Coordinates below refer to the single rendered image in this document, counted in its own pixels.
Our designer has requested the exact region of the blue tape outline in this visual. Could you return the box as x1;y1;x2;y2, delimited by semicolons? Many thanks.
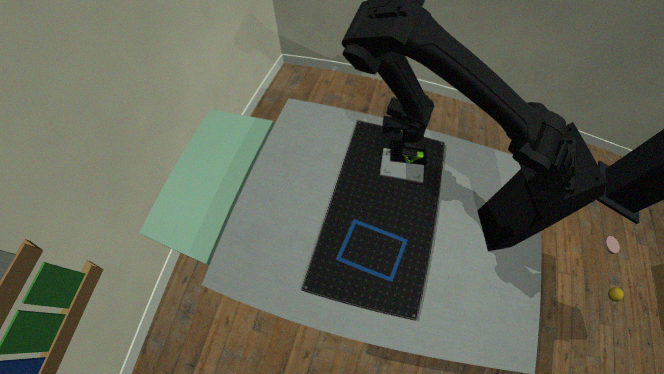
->
336;219;407;282

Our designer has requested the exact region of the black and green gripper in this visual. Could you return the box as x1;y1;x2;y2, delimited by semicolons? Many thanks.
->
403;127;426;163

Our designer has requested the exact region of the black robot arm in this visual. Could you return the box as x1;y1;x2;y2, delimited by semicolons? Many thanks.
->
342;0;576;192

